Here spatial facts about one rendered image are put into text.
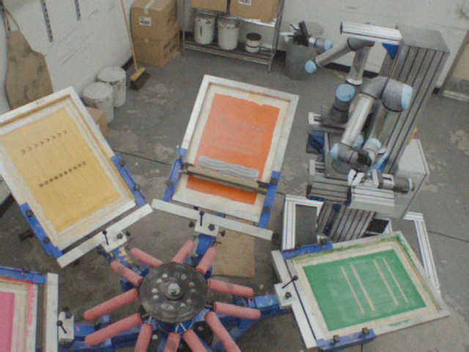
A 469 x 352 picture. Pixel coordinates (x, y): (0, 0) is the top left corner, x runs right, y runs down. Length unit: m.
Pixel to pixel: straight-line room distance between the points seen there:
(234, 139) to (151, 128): 2.29
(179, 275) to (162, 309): 0.18
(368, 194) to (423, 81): 0.73
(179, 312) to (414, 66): 1.70
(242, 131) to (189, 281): 1.01
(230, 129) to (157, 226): 1.50
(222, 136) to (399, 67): 1.06
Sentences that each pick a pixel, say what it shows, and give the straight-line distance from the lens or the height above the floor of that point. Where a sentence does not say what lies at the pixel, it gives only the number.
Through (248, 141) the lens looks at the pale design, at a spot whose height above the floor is 1.35.
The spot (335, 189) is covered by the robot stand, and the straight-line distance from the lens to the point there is 2.67.
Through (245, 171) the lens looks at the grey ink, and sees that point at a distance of 2.44.
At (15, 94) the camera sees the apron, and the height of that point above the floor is 0.94.
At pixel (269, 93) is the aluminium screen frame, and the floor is 1.54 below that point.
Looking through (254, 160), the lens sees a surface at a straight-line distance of 2.46.
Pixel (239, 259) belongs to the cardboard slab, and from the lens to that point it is 3.55.
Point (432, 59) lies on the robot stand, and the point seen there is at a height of 1.97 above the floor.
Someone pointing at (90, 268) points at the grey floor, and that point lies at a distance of 3.58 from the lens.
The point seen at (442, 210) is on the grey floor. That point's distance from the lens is 4.60.
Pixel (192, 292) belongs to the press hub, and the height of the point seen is 1.31.
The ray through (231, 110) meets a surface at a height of 1.44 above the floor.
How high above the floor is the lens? 2.96
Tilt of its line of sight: 46 degrees down
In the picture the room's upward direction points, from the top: 7 degrees clockwise
